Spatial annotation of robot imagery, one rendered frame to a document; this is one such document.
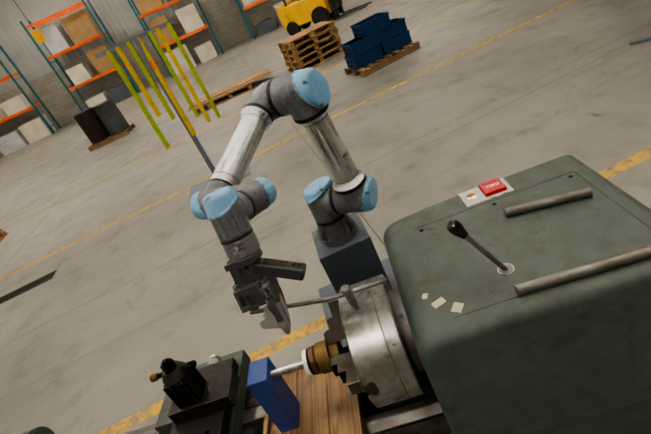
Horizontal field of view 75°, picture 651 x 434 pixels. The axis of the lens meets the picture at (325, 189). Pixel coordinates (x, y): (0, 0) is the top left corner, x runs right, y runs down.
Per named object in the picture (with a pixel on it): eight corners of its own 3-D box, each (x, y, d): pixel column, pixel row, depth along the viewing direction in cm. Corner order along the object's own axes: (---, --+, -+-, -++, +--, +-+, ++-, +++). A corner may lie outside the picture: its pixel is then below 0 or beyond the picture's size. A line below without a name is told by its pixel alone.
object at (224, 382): (239, 378, 138) (232, 367, 136) (235, 406, 129) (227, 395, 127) (183, 396, 141) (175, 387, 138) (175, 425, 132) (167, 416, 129)
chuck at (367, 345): (391, 317, 137) (361, 256, 118) (421, 418, 112) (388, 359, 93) (365, 326, 138) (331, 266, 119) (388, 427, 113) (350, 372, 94)
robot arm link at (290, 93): (348, 198, 159) (276, 70, 128) (386, 193, 151) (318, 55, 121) (339, 221, 151) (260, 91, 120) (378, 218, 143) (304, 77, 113)
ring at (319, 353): (333, 326, 119) (303, 337, 120) (336, 354, 111) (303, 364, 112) (346, 348, 123) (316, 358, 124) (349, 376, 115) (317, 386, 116)
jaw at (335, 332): (366, 327, 119) (352, 287, 120) (364, 332, 114) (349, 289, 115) (329, 340, 120) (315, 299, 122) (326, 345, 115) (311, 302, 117)
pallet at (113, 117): (136, 126, 1262) (115, 94, 1217) (129, 134, 1190) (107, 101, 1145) (99, 142, 1264) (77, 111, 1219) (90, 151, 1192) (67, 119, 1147)
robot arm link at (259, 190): (238, 178, 109) (210, 195, 99) (273, 172, 103) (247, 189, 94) (249, 206, 111) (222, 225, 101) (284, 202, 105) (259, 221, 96)
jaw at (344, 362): (367, 343, 112) (374, 379, 101) (374, 356, 114) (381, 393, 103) (328, 356, 113) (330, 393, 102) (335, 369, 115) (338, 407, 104)
